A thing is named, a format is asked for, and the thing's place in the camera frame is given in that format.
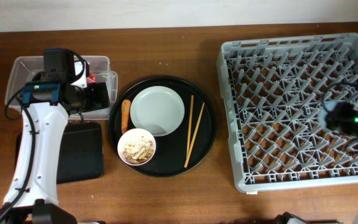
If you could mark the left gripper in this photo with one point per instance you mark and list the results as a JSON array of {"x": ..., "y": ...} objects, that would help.
[{"x": 100, "y": 98}]

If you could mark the red snack wrapper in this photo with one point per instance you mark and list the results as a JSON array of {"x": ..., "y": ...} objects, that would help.
[{"x": 91, "y": 78}]

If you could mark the wooden chopstick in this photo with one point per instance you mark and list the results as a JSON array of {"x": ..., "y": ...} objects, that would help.
[
  {"x": 190, "y": 124},
  {"x": 194, "y": 136}
]

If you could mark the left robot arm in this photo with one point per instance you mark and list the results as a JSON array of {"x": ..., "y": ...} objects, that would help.
[{"x": 46, "y": 101}]

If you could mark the grey dishwasher rack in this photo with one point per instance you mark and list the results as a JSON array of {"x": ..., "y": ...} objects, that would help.
[{"x": 275, "y": 92}]

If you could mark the orange carrot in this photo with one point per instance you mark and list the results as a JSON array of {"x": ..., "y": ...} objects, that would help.
[{"x": 125, "y": 113}]

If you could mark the black rectangular tray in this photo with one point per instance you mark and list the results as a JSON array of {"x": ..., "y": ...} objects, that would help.
[{"x": 81, "y": 154}]

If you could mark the white bowl with food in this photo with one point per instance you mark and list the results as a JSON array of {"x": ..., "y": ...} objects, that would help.
[{"x": 136, "y": 147}]

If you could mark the grey plate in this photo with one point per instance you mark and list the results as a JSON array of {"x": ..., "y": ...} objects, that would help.
[{"x": 158, "y": 110}]

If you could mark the round black tray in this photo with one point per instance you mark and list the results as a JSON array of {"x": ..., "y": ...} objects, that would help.
[{"x": 169, "y": 160}]

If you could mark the clear plastic bin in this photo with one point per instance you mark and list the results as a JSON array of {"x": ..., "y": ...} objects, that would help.
[{"x": 26, "y": 67}]

